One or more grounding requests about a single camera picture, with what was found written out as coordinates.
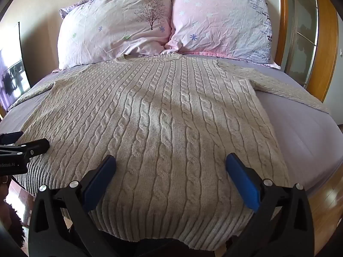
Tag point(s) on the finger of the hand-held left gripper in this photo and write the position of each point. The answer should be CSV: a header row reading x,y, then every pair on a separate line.
x,y
12,137
37,147

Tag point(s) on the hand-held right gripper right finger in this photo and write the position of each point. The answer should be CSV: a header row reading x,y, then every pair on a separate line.
x,y
242,180

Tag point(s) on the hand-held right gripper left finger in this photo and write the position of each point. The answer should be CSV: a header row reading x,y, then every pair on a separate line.
x,y
97,180

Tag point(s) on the person's left hand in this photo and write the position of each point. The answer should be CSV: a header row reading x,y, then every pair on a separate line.
x,y
3,182

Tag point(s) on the dark fuzzy cloth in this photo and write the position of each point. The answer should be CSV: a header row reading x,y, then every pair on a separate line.
x,y
12,223

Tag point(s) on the window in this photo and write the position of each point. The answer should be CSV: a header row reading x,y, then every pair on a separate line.
x,y
13,72

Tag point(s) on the bed with purple sheet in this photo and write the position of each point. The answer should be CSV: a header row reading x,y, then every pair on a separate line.
x,y
300,128

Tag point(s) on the pink pillow with tree print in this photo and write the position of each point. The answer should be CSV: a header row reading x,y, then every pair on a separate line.
x,y
112,29

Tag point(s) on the pink pillow with flower print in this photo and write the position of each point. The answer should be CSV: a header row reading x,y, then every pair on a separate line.
x,y
222,21

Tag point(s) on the wooden framed glass door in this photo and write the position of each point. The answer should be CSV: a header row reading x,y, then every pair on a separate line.
x,y
310,34

